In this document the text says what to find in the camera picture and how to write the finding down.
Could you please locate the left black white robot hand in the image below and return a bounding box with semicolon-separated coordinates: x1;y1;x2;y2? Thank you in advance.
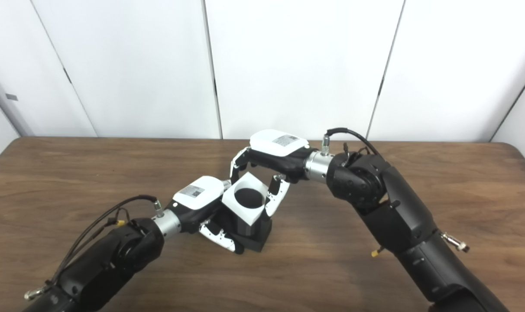
172;175;246;254

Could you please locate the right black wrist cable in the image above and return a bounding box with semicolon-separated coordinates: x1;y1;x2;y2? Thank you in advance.
321;127;470;253

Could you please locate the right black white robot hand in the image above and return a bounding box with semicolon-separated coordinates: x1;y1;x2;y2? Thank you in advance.
229;129;315;217

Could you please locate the black cylinder peg with base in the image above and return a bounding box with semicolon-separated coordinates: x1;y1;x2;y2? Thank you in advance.
215;188;272;253

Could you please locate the white square piece with hole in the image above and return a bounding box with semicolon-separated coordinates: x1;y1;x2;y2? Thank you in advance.
221;172;274;226

